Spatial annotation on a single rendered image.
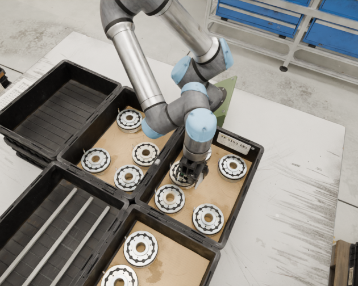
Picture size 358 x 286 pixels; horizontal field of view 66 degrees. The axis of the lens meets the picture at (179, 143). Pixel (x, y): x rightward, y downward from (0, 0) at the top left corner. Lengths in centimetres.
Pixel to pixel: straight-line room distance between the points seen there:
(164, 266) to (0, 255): 49
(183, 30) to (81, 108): 53
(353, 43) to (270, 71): 68
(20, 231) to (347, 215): 191
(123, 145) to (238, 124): 57
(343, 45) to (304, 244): 192
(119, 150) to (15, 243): 44
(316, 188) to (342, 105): 162
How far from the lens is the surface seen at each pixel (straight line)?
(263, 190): 120
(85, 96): 126
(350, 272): 187
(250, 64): 283
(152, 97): 82
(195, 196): 98
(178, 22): 97
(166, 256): 91
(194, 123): 66
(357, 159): 251
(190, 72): 114
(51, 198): 103
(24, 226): 103
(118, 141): 109
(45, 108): 127
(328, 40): 271
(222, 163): 102
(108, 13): 92
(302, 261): 116
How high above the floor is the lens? 172
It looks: 56 degrees down
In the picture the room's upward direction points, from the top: 7 degrees clockwise
